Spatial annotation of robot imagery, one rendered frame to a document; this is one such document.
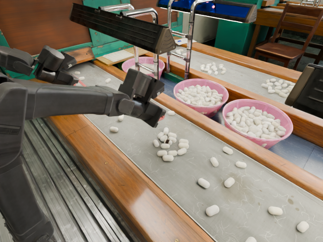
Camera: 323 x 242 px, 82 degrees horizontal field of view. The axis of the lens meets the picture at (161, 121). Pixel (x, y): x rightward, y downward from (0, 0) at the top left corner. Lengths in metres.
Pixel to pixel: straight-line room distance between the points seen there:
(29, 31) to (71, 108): 0.88
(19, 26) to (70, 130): 0.64
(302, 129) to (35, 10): 1.36
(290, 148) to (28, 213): 0.88
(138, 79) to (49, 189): 0.48
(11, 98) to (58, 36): 0.98
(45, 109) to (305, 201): 0.68
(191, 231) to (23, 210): 0.35
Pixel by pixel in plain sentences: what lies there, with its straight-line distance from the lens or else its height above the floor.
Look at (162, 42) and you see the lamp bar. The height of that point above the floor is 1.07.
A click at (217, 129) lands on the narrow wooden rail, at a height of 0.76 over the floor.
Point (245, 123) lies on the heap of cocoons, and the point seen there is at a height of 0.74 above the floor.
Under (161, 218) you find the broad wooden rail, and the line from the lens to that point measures 0.52.
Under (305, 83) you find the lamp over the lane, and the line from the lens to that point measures 0.42.
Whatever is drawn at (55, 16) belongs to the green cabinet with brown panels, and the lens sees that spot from 1.27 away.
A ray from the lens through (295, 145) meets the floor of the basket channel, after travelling 0.95.
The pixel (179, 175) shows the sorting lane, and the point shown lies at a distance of 0.61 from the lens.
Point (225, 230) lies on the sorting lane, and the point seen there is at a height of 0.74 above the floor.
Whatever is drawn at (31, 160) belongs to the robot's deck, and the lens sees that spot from 0.89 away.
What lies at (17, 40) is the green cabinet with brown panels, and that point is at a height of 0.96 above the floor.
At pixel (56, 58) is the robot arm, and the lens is 0.79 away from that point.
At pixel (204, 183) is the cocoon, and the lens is 0.59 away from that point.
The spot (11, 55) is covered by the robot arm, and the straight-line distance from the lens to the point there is 0.82.
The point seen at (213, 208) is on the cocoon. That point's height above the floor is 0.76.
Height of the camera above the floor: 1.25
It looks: 40 degrees down
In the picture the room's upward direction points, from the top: straight up
